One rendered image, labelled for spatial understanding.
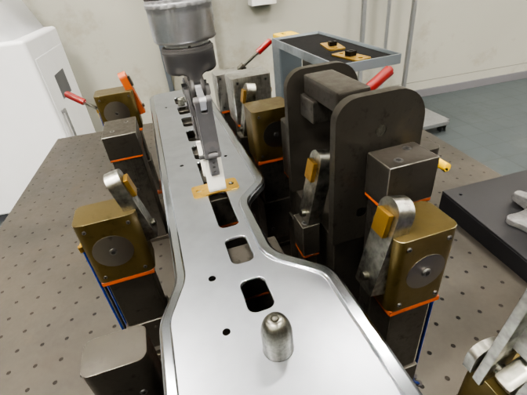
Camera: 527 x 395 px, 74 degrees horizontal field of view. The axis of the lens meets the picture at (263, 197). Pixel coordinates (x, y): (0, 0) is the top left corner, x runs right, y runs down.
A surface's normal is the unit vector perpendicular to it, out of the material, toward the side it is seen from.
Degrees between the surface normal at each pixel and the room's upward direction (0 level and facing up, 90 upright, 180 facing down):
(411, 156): 0
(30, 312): 0
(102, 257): 90
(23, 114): 90
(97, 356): 0
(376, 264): 78
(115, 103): 90
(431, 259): 90
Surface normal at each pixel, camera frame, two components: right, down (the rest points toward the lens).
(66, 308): -0.09, -0.83
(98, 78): 0.24, 0.52
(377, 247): -0.95, 0.07
